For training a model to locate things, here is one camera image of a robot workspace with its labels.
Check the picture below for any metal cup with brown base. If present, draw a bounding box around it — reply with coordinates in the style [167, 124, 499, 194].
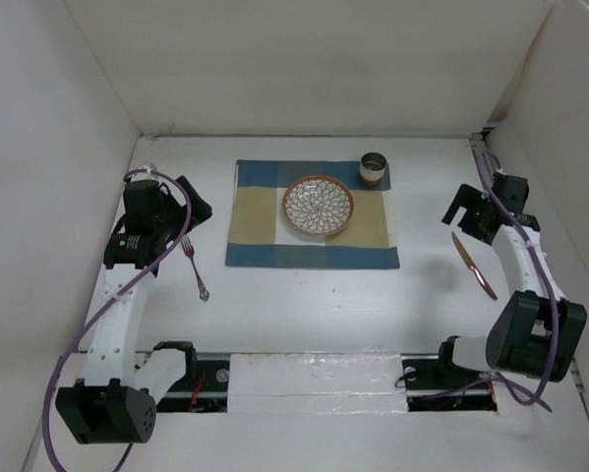
[359, 151, 387, 188]

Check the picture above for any blue beige white cloth napkin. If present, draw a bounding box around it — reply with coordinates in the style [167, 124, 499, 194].
[225, 160, 400, 269]

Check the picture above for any orange floral patterned plate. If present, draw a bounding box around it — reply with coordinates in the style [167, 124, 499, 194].
[282, 175, 354, 236]

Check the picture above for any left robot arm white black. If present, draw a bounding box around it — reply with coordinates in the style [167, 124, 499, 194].
[55, 171, 212, 444]

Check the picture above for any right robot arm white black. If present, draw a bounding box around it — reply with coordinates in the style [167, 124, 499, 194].
[434, 172, 587, 387]

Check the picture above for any silver fork with pink neck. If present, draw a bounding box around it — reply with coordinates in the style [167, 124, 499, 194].
[181, 234, 209, 302]

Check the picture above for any white foam block front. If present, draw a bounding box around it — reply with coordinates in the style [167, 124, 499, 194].
[227, 353, 407, 415]

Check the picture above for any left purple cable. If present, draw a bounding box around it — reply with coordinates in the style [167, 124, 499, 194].
[40, 166, 195, 472]

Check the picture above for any purple cable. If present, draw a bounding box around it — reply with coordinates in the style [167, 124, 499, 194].
[40, 166, 195, 472]
[424, 149, 563, 414]

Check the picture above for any aluminium rail right side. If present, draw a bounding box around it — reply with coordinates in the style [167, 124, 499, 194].
[471, 141, 587, 405]

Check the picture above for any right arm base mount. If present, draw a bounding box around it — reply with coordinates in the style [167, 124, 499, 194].
[395, 356, 498, 413]

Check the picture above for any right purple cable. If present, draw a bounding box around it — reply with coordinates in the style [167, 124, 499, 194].
[424, 149, 563, 414]

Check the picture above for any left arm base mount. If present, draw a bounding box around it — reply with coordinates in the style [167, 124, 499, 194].
[156, 354, 230, 413]

